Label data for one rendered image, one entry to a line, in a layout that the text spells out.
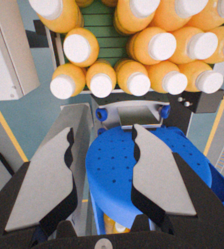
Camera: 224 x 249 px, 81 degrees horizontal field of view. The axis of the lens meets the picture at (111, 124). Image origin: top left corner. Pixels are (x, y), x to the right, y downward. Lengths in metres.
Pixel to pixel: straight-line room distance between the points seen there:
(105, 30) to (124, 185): 0.38
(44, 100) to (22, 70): 1.23
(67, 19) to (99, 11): 0.17
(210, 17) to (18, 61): 0.34
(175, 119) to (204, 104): 1.11
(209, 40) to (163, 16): 0.09
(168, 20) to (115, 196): 0.32
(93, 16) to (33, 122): 1.42
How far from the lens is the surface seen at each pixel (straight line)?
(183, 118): 1.59
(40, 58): 1.44
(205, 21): 0.34
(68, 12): 0.28
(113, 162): 0.31
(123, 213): 0.27
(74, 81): 0.28
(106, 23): 0.43
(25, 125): 1.77
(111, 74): 0.28
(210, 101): 0.46
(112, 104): 0.41
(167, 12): 0.30
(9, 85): 0.28
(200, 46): 0.29
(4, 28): 0.30
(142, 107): 0.44
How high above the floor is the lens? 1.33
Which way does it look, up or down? 59 degrees down
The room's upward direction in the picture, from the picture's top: 172 degrees clockwise
